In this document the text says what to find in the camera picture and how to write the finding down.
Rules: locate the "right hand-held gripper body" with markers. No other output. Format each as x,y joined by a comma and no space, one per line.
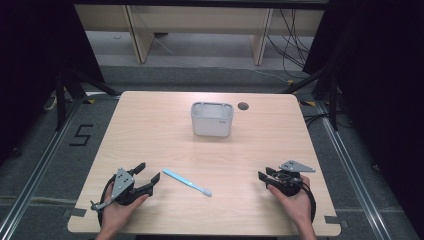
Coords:
289,186

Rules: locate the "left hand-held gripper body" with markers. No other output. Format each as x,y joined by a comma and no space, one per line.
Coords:
122,181

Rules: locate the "light blue toothbrush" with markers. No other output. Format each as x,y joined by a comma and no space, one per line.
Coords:
186,182

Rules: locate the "white plastic container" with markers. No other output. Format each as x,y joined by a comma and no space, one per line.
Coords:
211,125

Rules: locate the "person's right hand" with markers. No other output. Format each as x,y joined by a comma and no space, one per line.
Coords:
298,206

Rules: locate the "person's left hand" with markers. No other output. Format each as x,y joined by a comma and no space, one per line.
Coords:
115,215

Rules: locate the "black metal stand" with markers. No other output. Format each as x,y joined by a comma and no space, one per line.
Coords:
60,100
333,100

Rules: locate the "black curtain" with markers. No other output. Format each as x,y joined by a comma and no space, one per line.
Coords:
383,83
33,66

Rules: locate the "beige wooden desk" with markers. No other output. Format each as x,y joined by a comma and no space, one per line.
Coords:
200,18

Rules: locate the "aluminium floor rail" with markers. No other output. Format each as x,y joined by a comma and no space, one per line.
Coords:
353,180
36,166

